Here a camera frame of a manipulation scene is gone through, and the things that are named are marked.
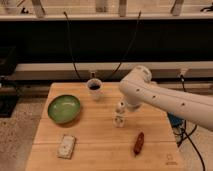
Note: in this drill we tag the small white bottle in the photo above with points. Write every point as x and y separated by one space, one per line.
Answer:
119 118

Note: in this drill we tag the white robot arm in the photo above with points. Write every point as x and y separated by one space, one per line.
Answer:
136 88

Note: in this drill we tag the white cup with dark liquid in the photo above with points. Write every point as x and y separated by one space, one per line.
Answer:
94 88

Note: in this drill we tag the green bowl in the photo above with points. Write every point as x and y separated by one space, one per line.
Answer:
63 109

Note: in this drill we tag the red-brown sausage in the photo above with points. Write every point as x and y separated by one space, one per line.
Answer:
139 144

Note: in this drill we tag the white sponge block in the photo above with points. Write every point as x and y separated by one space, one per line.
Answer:
66 147

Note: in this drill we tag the blue connector box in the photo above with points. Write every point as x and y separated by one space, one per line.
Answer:
175 121

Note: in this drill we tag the black object at left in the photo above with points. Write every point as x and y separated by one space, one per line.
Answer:
8 63

